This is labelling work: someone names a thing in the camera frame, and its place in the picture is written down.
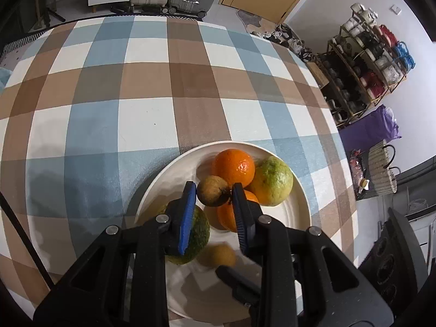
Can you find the wrinkled brown fruit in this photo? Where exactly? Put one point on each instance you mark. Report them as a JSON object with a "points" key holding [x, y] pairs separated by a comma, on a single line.
{"points": [[212, 190]]}

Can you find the black tripod stand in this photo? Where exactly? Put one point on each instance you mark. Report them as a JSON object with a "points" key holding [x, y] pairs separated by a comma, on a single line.
{"points": [[51, 12]]}

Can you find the purple bag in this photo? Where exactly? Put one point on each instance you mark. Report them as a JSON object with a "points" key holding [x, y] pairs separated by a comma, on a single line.
{"points": [[368, 129]]}

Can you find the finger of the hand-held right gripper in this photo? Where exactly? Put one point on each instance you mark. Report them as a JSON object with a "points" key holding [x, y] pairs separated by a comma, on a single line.
{"points": [[238, 284]]}

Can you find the teal checked side-table cloth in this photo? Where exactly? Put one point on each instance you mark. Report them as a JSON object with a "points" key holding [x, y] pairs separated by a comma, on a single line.
{"points": [[5, 76]]}

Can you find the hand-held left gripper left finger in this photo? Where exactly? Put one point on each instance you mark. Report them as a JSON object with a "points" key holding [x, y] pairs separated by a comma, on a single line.
{"points": [[186, 224]]}

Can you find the yellow-green citrus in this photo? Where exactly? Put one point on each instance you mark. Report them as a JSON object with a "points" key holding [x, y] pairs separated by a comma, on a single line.
{"points": [[272, 180]]}

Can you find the pile of shoes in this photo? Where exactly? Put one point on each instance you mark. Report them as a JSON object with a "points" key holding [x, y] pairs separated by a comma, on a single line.
{"points": [[289, 41]]}

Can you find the shoe rack with shoes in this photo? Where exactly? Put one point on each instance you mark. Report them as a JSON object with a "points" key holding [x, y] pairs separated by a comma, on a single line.
{"points": [[364, 68]]}

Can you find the striped floor rug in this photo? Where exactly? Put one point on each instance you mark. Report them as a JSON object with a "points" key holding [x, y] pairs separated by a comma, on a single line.
{"points": [[20, 42]]}

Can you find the large cream plate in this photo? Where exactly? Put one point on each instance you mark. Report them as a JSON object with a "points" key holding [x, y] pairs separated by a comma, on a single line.
{"points": [[170, 184]]}

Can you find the bumpy green citrus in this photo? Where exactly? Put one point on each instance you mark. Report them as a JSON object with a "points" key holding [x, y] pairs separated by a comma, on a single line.
{"points": [[199, 235]]}

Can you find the brown kiwi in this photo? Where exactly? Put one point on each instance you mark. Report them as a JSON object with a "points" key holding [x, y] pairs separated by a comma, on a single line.
{"points": [[218, 255]]}

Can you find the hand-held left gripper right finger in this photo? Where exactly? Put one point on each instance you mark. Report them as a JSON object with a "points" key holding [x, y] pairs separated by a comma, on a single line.
{"points": [[242, 224]]}

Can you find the grey door mat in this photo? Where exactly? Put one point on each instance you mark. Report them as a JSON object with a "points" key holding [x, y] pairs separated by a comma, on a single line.
{"points": [[248, 18]]}

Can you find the woven basket bag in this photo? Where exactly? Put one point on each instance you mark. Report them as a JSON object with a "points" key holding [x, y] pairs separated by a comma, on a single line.
{"points": [[383, 167]]}

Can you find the white light switch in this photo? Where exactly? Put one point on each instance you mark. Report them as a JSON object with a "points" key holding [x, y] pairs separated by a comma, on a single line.
{"points": [[396, 9]]}

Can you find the orange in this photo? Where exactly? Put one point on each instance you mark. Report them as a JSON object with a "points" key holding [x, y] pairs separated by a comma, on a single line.
{"points": [[226, 216], [234, 167]]}

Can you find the cardboard box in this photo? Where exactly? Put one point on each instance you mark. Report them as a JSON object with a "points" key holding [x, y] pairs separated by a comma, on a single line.
{"points": [[316, 73]]}

